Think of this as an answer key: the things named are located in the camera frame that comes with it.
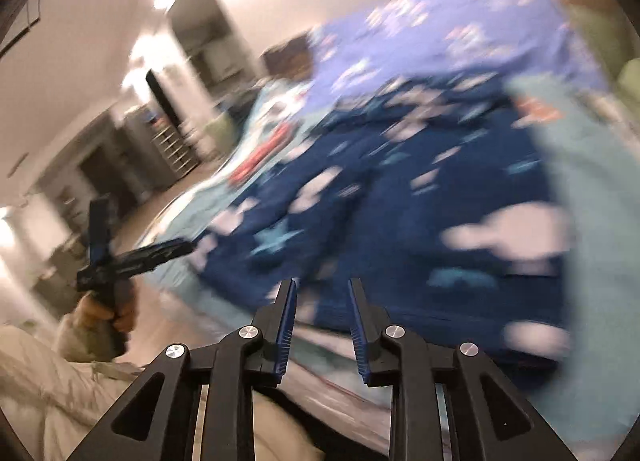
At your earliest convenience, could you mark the person's left hand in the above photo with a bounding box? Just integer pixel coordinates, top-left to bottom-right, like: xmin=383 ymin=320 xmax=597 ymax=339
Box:
xmin=74 ymin=280 xmax=138 ymax=333

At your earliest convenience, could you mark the grey shelving cabinet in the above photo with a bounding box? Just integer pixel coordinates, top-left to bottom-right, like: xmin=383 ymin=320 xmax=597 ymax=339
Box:
xmin=122 ymin=106 xmax=200 ymax=190

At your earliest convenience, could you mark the navy fleece star garment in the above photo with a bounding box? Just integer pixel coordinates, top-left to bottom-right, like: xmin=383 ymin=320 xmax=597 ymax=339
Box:
xmin=192 ymin=72 xmax=570 ymax=361

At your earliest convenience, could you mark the teal printed bed sheet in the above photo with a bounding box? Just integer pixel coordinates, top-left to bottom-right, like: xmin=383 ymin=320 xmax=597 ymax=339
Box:
xmin=139 ymin=73 xmax=639 ymax=459

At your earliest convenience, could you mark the purple tree print sheet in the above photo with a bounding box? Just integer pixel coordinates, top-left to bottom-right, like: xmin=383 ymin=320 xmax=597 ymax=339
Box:
xmin=305 ymin=0 xmax=608 ymax=111

